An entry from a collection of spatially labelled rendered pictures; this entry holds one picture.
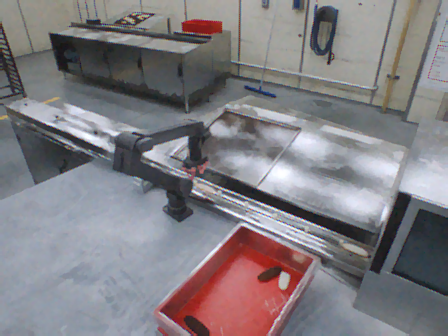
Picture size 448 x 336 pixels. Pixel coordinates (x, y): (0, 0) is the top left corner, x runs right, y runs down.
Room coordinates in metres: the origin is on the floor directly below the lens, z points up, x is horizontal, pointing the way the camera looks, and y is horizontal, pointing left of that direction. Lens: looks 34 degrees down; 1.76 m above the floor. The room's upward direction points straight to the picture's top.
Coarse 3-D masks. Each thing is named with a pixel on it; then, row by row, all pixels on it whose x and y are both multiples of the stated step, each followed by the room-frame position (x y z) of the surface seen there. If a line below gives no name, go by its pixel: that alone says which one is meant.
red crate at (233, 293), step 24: (240, 264) 0.78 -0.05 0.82; (264, 264) 0.78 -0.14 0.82; (216, 288) 0.68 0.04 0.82; (240, 288) 0.68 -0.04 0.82; (264, 288) 0.68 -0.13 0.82; (288, 288) 0.68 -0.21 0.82; (192, 312) 0.58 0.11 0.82; (216, 312) 0.59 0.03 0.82; (240, 312) 0.59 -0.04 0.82; (264, 312) 0.59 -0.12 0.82
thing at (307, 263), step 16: (240, 224) 0.89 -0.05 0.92; (224, 240) 0.81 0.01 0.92; (240, 240) 0.87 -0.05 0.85; (256, 240) 0.84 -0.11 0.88; (272, 240) 0.81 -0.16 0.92; (208, 256) 0.73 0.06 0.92; (224, 256) 0.79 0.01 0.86; (272, 256) 0.81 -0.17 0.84; (288, 256) 0.77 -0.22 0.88; (304, 256) 0.74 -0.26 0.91; (192, 272) 0.66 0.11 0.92; (208, 272) 0.71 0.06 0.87; (304, 272) 0.73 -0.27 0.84; (176, 288) 0.60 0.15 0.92; (192, 288) 0.64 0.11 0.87; (304, 288) 0.61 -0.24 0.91; (160, 304) 0.55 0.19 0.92; (176, 304) 0.58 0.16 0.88; (288, 304) 0.55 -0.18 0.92; (160, 320) 0.50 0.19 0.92; (288, 320) 0.52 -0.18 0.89
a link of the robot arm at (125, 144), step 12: (120, 144) 0.88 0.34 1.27; (132, 144) 0.86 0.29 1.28; (120, 156) 0.86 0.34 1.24; (132, 156) 0.85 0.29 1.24; (120, 168) 0.85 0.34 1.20; (132, 168) 0.84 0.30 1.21; (144, 168) 0.90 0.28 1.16; (156, 168) 0.97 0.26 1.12; (156, 180) 0.95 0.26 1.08; (168, 180) 1.00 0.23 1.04; (180, 180) 1.06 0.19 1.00; (180, 192) 1.04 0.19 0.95
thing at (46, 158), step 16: (80, 112) 2.18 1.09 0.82; (16, 128) 2.05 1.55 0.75; (112, 128) 1.91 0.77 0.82; (128, 128) 1.90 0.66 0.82; (32, 144) 1.95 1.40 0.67; (48, 144) 1.81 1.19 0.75; (64, 144) 1.69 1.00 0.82; (32, 160) 2.01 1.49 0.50; (48, 160) 1.86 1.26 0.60; (64, 160) 1.72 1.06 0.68; (80, 160) 1.61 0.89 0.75; (32, 176) 2.08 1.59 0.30; (48, 176) 1.91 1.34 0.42
